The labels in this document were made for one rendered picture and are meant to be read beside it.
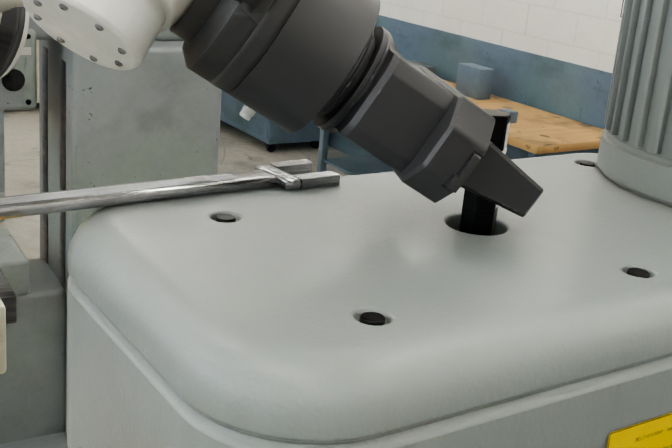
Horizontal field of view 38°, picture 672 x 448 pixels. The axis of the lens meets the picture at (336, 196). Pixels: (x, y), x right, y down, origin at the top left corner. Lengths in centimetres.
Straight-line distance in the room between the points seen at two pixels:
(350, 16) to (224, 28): 6
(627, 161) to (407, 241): 22
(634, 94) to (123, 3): 37
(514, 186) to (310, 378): 21
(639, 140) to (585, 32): 553
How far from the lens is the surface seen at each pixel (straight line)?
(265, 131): 802
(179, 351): 43
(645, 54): 70
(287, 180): 61
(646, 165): 69
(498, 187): 56
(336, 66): 50
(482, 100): 644
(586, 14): 621
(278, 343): 41
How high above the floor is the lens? 207
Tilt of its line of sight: 17 degrees down
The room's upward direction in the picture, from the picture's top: 5 degrees clockwise
